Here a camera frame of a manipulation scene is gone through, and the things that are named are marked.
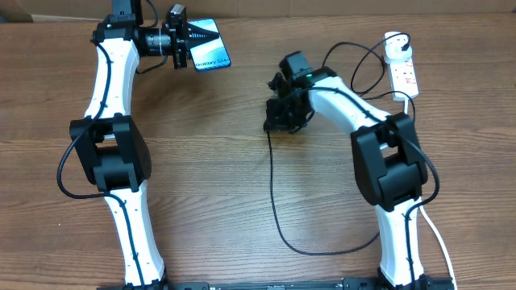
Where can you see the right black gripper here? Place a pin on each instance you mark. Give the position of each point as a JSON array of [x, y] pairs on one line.
[[279, 122]]

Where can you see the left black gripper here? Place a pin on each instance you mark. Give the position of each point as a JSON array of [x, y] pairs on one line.
[[180, 33]]

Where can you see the blue Galaxy smartphone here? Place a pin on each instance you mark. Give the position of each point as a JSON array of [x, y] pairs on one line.
[[206, 46]]

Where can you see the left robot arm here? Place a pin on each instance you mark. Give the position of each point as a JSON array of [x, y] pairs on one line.
[[112, 151]]

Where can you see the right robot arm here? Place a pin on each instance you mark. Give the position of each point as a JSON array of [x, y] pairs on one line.
[[389, 167]]

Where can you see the white charger plug adapter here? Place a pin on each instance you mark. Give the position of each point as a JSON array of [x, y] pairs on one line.
[[397, 47]]

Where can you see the white power strip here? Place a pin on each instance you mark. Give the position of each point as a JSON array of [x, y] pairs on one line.
[[403, 80]]

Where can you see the brown cardboard backdrop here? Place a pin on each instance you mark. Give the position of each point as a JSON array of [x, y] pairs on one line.
[[28, 10]]

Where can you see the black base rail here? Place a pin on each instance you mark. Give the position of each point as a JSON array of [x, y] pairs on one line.
[[345, 284]]

